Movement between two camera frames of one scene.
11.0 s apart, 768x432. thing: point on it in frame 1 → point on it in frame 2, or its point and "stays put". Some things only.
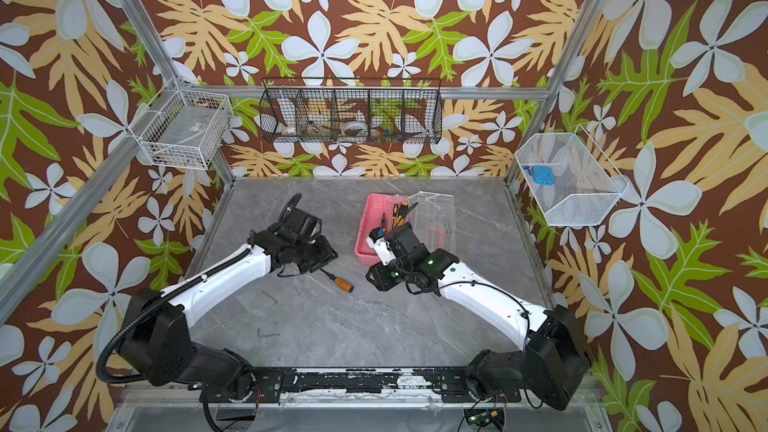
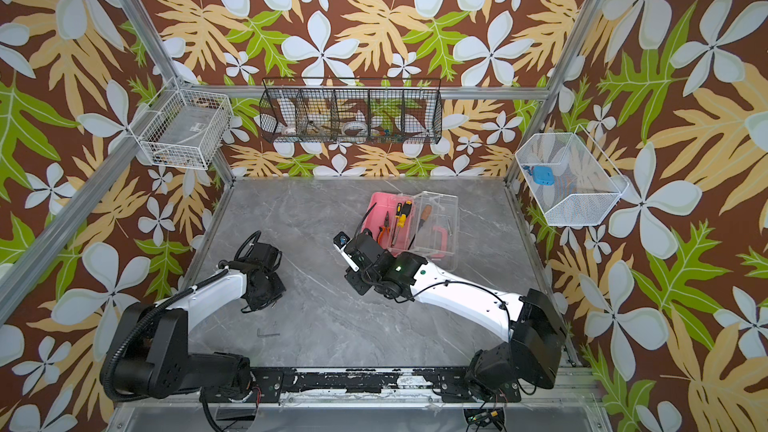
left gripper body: (314, 255) → (275, 289)
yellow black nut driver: (403, 208) stays put
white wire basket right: (573, 184) stays put
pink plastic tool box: (434, 219) stays put
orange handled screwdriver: (339, 283) → (426, 213)
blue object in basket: (543, 175) stays put
